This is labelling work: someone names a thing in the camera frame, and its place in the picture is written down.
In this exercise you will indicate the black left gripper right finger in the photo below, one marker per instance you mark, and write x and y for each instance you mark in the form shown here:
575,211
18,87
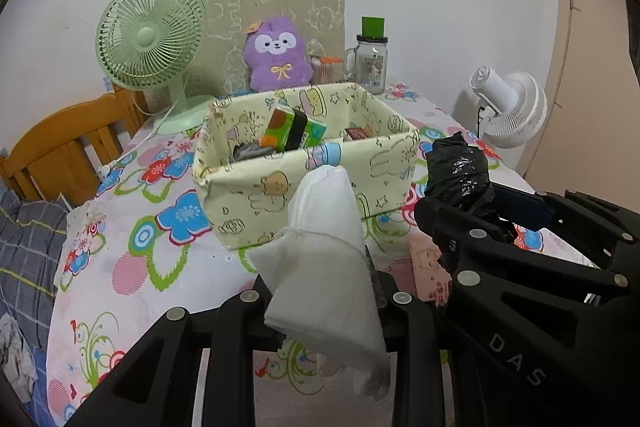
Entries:
409,333

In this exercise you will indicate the yellow cartoon fabric storage box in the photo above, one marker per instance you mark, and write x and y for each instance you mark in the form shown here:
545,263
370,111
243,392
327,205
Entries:
245,201

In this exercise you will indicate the grey plaid pillow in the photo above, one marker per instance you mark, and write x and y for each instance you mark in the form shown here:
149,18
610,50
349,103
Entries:
32,237

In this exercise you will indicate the glass jar green lid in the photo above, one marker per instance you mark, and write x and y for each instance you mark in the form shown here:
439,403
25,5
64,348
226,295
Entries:
366,63

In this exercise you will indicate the wooden chair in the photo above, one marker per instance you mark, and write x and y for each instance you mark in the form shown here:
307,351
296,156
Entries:
50,160

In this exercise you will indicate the green desk fan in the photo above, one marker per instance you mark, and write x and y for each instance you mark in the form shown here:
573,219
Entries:
142,45

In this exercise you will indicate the pink cartoon packet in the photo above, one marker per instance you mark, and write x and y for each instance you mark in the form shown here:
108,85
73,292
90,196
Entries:
432,281

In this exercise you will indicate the purple plush toy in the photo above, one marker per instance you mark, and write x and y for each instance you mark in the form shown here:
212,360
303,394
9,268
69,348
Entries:
275,56

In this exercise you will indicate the grey drawstring pouch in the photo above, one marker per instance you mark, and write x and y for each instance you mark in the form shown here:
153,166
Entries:
246,151

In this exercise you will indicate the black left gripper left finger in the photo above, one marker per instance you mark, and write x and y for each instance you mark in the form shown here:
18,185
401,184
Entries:
155,383

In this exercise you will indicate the white clip fan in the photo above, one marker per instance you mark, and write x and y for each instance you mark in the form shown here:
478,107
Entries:
511,108

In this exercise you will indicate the black plastic bag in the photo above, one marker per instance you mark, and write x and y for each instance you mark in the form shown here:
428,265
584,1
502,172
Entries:
458,176

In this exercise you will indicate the floral tablecloth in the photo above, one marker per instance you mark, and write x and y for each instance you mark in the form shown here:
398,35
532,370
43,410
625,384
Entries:
143,245

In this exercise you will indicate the red small box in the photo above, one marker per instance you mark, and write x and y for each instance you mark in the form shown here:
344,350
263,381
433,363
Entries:
357,133

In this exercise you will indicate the cartoon cardboard sheet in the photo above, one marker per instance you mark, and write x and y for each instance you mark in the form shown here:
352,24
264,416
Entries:
220,69

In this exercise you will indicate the toothpick holder orange lid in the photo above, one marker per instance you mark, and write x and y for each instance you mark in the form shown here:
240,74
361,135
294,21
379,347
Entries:
327,69

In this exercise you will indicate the colourful cartoon tissue pack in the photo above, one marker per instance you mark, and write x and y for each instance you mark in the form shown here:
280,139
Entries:
290,129

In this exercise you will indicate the white cloth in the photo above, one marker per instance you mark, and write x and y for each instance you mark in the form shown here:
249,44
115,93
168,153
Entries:
319,278

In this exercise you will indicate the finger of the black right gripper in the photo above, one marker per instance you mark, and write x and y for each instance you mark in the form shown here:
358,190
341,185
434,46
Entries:
470,243
588,223

